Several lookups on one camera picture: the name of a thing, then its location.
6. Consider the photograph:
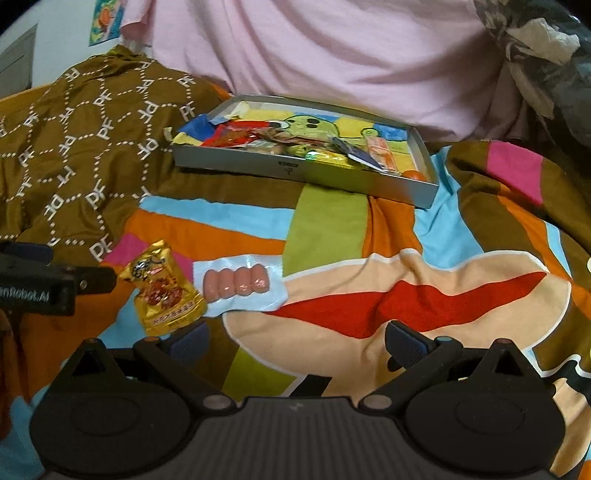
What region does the colourful cartoon printed blanket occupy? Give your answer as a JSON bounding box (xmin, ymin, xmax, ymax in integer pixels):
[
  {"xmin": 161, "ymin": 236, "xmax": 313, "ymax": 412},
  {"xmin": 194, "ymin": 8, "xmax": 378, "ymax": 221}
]
[{"xmin": 0, "ymin": 138, "xmax": 591, "ymax": 478}]

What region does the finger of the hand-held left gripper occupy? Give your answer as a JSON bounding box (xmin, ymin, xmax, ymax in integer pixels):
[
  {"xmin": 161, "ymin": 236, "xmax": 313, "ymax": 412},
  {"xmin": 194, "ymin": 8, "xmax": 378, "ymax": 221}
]
[
  {"xmin": 0, "ymin": 241, "xmax": 54, "ymax": 266},
  {"xmin": 48, "ymin": 264, "xmax": 117, "ymax": 294}
]

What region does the brown patterned quilt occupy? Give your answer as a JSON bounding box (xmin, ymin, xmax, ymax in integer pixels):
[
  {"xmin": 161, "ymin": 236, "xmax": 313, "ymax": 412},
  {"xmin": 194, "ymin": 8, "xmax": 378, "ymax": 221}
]
[{"xmin": 0, "ymin": 44, "xmax": 232, "ymax": 268}]

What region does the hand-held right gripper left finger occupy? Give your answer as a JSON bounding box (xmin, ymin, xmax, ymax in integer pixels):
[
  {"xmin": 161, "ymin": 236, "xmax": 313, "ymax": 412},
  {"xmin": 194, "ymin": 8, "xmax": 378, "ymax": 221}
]
[{"xmin": 60, "ymin": 320, "xmax": 236, "ymax": 412}]

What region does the yellow green snack packet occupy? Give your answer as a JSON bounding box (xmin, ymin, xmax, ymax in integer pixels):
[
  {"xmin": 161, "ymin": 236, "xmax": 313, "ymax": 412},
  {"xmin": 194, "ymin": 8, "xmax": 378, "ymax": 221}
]
[{"xmin": 285, "ymin": 147, "xmax": 357, "ymax": 170}]

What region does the grey tray with cartoon picture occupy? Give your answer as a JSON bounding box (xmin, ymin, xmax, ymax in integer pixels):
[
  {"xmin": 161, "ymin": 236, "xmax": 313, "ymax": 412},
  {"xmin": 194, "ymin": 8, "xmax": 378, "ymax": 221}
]
[{"xmin": 171, "ymin": 95, "xmax": 439, "ymax": 209}]

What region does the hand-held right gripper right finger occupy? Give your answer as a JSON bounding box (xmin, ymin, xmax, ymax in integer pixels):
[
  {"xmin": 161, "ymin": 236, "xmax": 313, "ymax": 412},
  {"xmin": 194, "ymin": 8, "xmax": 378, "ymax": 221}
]
[{"xmin": 359, "ymin": 322, "xmax": 539, "ymax": 412}]

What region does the blue white stick sachet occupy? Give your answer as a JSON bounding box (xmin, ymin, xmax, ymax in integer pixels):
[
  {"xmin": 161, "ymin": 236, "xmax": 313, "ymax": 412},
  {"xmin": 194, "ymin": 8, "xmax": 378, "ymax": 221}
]
[{"xmin": 331, "ymin": 136, "xmax": 385, "ymax": 172}]

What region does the pink sausage pack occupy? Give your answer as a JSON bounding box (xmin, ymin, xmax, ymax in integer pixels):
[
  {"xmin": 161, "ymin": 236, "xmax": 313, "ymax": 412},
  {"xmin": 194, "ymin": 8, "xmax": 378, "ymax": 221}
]
[{"xmin": 191, "ymin": 254, "xmax": 288, "ymax": 317}]

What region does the cartoon wall poster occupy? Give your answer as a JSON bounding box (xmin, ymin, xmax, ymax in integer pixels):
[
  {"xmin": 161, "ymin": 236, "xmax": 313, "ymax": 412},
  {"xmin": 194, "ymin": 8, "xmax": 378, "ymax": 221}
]
[{"xmin": 89, "ymin": 0, "xmax": 129, "ymax": 47}]

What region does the red tofu snack packet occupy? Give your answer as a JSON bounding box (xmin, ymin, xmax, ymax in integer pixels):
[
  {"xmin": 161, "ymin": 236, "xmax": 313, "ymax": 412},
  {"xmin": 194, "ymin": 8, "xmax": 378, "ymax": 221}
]
[{"xmin": 201, "ymin": 119, "xmax": 262, "ymax": 149}]

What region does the grey wall panel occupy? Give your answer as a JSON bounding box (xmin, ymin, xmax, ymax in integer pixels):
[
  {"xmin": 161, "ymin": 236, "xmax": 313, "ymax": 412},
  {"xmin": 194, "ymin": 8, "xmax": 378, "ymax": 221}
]
[{"xmin": 0, "ymin": 25, "xmax": 38, "ymax": 100}]

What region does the pink sheet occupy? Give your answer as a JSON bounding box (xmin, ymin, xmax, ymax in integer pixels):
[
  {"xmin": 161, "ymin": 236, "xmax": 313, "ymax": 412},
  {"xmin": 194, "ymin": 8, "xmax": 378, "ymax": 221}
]
[{"xmin": 120, "ymin": 0, "xmax": 522, "ymax": 144}]

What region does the gold snack packet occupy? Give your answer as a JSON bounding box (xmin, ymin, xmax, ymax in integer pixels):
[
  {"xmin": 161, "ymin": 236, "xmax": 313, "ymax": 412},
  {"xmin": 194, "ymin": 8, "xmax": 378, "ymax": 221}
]
[{"xmin": 117, "ymin": 240, "xmax": 206, "ymax": 337}]

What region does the clear bag of clothes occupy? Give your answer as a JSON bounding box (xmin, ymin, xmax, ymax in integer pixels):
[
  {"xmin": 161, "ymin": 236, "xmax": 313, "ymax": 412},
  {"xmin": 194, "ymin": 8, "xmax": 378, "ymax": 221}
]
[{"xmin": 473, "ymin": 0, "xmax": 591, "ymax": 139}]

